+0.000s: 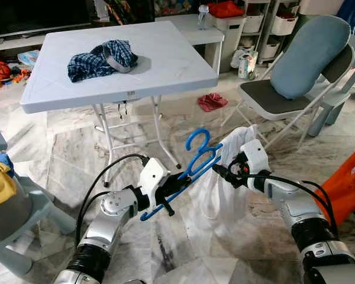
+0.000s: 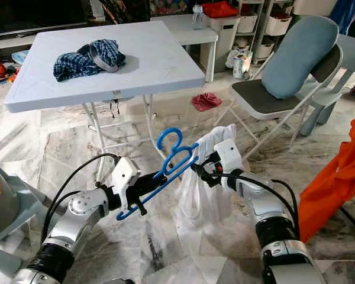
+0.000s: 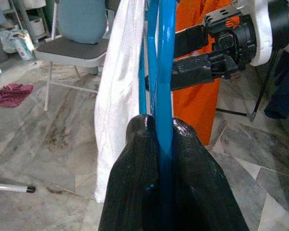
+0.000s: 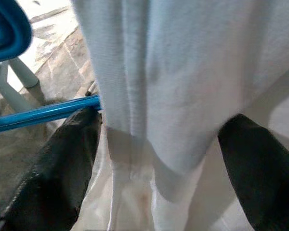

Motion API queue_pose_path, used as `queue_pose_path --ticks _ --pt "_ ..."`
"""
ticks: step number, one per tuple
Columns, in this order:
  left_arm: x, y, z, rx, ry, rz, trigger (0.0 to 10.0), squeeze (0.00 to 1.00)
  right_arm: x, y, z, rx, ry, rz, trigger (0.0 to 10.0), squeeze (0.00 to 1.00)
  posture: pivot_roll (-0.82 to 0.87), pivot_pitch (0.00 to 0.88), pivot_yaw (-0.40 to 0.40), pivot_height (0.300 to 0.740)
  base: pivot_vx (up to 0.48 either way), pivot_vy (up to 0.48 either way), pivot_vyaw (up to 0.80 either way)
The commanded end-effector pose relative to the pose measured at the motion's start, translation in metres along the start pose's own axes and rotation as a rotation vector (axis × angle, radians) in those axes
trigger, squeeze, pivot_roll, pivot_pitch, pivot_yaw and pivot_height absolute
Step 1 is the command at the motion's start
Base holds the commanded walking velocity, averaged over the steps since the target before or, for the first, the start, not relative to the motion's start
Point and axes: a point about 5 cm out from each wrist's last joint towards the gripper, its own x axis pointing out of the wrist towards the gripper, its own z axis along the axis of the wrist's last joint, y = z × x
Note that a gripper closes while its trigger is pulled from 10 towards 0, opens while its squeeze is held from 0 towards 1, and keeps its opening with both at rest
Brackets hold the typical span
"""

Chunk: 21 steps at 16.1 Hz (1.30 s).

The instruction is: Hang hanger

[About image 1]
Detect blue-grey oval cushion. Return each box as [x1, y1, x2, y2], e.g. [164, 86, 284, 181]
[271, 15, 351, 99]

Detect yellow shirt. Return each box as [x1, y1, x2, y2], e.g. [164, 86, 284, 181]
[0, 160, 17, 211]

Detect short black left arm cable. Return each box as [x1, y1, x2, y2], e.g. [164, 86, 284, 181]
[78, 189, 128, 237]

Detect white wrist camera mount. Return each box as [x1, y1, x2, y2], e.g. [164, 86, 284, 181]
[137, 156, 172, 209]
[239, 138, 272, 179]

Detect clear glass jar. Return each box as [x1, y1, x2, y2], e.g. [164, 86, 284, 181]
[197, 5, 211, 30]

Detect grey folding chair white frame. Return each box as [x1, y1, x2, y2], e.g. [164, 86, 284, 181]
[222, 41, 355, 151]

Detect printed tin can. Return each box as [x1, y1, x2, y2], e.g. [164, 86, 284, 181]
[237, 50, 259, 80]

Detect orange shirt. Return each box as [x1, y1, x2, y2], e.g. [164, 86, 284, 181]
[319, 142, 355, 228]

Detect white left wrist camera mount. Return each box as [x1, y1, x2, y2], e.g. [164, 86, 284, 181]
[137, 156, 172, 209]

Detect small red cloth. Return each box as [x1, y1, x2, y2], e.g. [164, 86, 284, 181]
[197, 92, 228, 113]

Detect white folding table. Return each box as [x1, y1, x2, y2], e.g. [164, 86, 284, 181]
[20, 24, 220, 187]

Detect blue plaid shirt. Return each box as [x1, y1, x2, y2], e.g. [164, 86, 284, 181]
[67, 40, 138, 83]

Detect blue plastic hanger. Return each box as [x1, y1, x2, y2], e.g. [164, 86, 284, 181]
[140, 127, 225, 221]

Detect round grey laundry basket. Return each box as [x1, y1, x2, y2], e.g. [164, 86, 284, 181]
[0, 177, 35, 243]

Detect white shelf with bins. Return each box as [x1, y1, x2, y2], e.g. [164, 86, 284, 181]
[243, 0, 320, 66]

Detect tall white storage bin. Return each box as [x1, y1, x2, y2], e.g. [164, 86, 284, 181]
[210, 15, 246, 75]

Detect white shirt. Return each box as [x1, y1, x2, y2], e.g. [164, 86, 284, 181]
[189, 125, 261, 231]

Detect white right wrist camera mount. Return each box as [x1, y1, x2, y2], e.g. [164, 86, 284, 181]
[239, 138, 272, 179]

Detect red cloth bundle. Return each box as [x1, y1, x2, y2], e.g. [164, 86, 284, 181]
[207, 1, 244, 18]

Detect black television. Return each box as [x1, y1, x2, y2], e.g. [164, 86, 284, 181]
[0, 0, 154, 37]

